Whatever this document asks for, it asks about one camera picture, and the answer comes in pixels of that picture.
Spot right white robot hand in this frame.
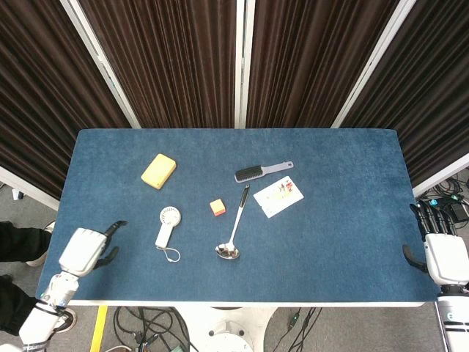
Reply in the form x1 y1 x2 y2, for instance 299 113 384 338
402 199 469 286

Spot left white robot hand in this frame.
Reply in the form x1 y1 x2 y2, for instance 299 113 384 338
57 220 128 279

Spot white handheld fan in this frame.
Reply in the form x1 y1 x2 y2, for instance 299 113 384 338
155 206 182 263

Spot black power adapter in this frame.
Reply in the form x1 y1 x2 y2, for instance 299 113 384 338
449 202 469 222

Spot person leg black trousers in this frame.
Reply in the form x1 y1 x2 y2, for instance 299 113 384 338
0 274 38 337
0 221 53 263

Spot black white sneaker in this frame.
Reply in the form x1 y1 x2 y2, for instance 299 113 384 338
53 307 78 334

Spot yellow floor tape strip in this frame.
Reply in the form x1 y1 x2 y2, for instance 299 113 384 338
89 305 109 352

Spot yellow rectangular sponge block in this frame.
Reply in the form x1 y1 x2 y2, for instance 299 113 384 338
140 153 177 191

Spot blue table cloth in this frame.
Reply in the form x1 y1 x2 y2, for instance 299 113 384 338
35 128 440 304

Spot dark brown pleated curtain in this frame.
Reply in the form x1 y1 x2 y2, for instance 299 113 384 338
0 0 130 201
78 0 238 128
343 0 469 187
245 0 401 128

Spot white printed flat packet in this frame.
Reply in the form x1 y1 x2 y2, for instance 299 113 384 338
253 175 305 219

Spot tangled black cables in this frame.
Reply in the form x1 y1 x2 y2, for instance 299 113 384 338
417 171 469 206

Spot white screen frame rail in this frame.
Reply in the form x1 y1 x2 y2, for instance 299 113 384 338
0 165 60 211
411 152 469 198

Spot black floor cable bundle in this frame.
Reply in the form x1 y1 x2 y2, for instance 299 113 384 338
112 306 192 352

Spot steel ladle black handle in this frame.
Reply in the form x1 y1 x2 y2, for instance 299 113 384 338
214 184 251 260

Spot black cable green plug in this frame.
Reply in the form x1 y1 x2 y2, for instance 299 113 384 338
271 307 324 352

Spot white table pedestal base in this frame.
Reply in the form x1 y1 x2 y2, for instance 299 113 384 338
175 306 280 352

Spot black grey handled brush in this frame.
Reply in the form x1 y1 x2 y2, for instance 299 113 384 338
234 160 295 183

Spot white screen frame post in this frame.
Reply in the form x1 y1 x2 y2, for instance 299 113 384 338
233 0 256 128
59 0 142 128
330 0 418 128

